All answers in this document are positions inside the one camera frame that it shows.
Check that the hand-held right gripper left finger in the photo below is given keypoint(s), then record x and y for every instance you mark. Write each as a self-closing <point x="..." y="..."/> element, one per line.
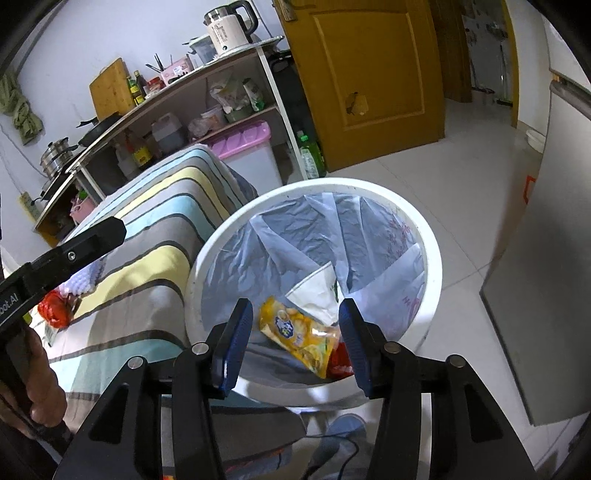
<point x="235" y="341"/>

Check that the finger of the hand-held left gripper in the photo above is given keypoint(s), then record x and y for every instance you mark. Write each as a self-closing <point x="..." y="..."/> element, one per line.
<point x="78" y="254"/>

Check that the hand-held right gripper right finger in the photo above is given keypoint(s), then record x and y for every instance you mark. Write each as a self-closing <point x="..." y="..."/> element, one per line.
<point x="353" y="341"/>

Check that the yellow snack packet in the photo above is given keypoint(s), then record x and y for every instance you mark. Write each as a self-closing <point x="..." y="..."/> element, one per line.
<point x="295" y="332"/>

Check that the white round bin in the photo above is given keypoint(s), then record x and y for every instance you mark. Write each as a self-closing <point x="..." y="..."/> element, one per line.
<point x="415" y="221"/>

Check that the person's left hand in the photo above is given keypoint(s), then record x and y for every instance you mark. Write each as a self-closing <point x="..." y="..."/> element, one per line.
<point x="44" y="387"/>

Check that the red snack packet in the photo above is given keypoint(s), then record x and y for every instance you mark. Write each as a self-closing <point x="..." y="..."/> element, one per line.
<point x="339" y="362"/>

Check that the white blue textured packet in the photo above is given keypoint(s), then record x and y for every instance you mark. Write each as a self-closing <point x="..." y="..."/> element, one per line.
<point x="81" y="279"/>

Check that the pink plastic basket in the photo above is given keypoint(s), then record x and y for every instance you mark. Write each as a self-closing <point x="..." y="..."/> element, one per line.
<point x="81" y="212"/>

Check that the red crumpled wrapper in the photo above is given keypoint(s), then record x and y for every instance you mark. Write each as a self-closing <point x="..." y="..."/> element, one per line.
<point x="55" y="309"/>

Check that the low wooden cabinet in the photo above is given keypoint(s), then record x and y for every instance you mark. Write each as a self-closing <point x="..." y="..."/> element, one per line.
<point x="46" y="226"/>

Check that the white paper packet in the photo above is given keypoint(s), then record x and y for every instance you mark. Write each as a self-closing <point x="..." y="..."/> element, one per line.
<point x="311" y="290"/>

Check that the yellowed power strip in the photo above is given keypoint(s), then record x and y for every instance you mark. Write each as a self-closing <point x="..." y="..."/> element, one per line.
<point x="30" y="205"/>

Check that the black induction cooker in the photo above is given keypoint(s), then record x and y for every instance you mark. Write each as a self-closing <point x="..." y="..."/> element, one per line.
<point x="53" y="184"/>

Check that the striped table cloth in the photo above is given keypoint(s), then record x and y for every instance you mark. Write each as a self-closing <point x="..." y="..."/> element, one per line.
<point x="152" y="240"/>

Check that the steel steamer pot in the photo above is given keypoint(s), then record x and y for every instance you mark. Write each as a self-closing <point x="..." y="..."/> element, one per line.
<point x="55" y="157"/>

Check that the clear plastic bottle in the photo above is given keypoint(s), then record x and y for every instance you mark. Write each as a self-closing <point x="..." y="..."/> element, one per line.
<point x="122" y="161"/>

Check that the yellow label oil bottle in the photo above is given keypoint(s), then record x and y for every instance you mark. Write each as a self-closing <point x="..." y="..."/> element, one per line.
<point x="142" y="157"/>

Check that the translucent bin liner bag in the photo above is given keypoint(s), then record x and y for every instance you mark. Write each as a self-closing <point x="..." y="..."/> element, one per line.
<point x="300" y="230"/>

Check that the black frying pan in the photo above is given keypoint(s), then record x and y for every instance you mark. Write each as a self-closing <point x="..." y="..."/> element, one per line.
<point x="99" y="129"/>

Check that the large oil jug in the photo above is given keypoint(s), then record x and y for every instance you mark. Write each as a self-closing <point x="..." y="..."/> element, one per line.
<point x="168" y="134"/>

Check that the green hanging cloth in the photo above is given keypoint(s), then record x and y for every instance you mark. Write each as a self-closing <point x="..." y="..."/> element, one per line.
<point x="21" y="110"/>

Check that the wooden cutting board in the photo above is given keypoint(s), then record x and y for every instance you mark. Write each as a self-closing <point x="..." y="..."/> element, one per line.
<point x="108" y="92"/>

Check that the green yellow label bottle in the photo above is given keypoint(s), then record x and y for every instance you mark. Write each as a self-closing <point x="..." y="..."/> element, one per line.
<point x="135" y="94"/>

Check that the dark sauce bottle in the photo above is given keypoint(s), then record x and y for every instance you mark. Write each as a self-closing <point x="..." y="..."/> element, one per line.
<point x="141" y="85"/>

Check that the red lid sauce jar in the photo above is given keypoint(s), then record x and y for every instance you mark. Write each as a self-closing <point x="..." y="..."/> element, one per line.
<point x="155" y="84"/>

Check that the green plastic bottle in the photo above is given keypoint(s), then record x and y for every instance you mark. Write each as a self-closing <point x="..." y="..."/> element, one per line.
<point x="311" y="159"/>

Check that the white shelf unit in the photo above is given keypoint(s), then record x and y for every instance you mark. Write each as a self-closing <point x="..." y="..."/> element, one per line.
<point x="184" y="99"/>

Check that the pink lid storage box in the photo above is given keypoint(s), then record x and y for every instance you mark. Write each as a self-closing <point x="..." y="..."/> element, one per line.
<point x="249" y="138"/>

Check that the pink utensil box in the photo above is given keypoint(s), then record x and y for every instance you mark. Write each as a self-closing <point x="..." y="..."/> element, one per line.
<point x="178" y="69"/>

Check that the grey refrigerator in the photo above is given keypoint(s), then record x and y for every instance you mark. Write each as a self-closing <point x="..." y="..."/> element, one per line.
<point x="545" y="254"/>

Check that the green bowl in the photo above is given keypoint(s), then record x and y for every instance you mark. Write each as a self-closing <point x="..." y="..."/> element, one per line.
<point x="238" y="114"/>

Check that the white plastic bag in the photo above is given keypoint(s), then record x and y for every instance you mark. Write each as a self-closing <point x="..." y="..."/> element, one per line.
<point x="224" y="94"/>

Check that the green white packet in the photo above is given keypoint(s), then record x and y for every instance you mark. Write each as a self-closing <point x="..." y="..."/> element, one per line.
<point x="254" y="94"/>

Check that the clear plastic jug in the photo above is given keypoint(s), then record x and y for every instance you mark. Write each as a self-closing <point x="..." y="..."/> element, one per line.
<point x="203" y="48"/>

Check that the white electric kettle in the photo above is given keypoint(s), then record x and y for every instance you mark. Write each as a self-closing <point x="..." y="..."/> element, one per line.
<point x="224" y="30"/>

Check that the white basin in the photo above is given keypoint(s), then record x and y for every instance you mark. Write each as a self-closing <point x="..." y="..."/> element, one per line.
<point x="535" y="141"/>

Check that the yellow wooden door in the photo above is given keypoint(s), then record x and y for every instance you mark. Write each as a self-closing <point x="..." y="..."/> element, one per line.
<point x="383" y="69"/>

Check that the brown inner door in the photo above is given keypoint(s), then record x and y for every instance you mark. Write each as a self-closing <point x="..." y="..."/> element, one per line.
<point x="455" y="46"/>

